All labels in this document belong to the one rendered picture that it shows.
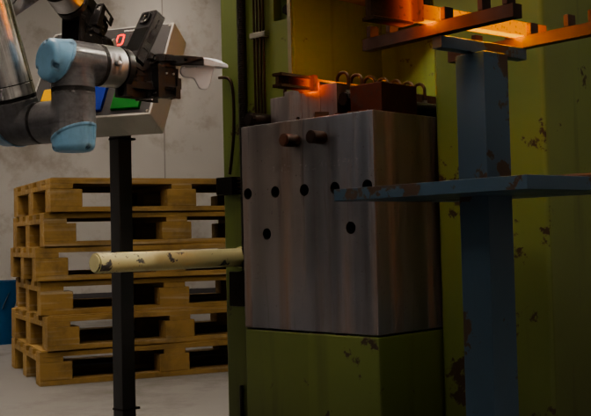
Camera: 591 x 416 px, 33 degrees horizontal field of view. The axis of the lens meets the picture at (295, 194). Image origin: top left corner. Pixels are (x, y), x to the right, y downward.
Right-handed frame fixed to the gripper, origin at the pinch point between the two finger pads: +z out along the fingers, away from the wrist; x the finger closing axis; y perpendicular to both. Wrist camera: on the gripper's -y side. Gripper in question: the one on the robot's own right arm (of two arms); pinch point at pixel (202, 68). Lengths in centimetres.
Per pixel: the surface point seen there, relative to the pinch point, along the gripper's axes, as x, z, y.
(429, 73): -3, 79, -8
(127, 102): -42.8, 13.7, 0.8
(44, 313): -269, 133, 66
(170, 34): -42, 26, -17
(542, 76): 48, 45, 3
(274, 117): -11.1, 30.8, 6.3
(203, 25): -707, 620, -211
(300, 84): 0.6, 26.9, 0.8
